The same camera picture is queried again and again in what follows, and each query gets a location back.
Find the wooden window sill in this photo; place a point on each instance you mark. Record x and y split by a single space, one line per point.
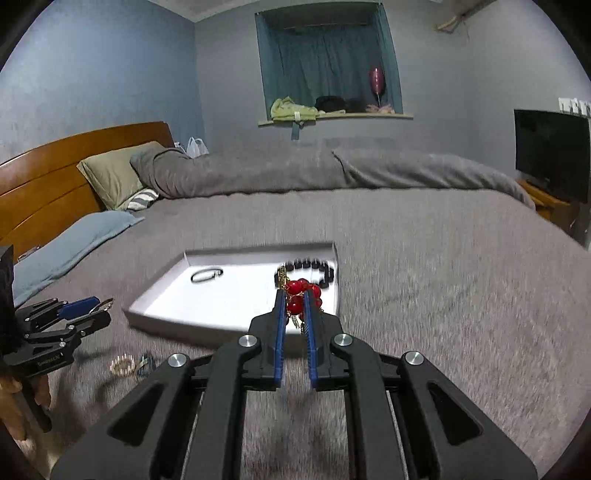
339 116

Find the striped pillow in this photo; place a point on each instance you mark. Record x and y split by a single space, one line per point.
141 200

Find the olive green pillow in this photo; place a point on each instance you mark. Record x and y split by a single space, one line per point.
111 175

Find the person's left hand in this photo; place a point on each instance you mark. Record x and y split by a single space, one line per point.
12 404

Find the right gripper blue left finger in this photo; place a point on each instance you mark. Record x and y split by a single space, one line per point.
185 420

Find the white wall hook rack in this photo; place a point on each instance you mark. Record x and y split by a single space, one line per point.
575 107

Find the wooden tv stand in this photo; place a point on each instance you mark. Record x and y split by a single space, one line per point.
559 212

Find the light blue blanket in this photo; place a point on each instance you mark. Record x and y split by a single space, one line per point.
52 261

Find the white plastic bag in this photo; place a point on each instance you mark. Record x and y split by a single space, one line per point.
196 148

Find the pink balloon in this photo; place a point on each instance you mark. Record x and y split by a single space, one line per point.
377 84

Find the black cloth on sill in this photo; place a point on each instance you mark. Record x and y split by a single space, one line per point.
329 104

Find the teal curtain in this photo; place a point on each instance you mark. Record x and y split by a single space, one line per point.
329 48

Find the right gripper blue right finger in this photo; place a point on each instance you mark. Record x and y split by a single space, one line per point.
405 419

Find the pink item on sill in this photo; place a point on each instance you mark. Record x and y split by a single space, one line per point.
380 110

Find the grey cardboard tray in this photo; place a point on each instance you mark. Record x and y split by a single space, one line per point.
208 297

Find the grey duvet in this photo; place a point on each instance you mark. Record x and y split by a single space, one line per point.
174 175

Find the green folded cloth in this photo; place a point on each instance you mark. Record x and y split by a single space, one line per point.
285 110

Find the grey bed cover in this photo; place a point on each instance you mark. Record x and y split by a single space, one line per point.
491 293

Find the black television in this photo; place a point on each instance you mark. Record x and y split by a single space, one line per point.
554 148

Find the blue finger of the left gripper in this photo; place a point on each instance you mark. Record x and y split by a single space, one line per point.
76 309
92 322

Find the wooden headboard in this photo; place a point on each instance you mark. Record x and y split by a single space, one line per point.
42 191

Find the red bead gold chain jewelry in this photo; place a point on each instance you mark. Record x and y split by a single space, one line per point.
295 289

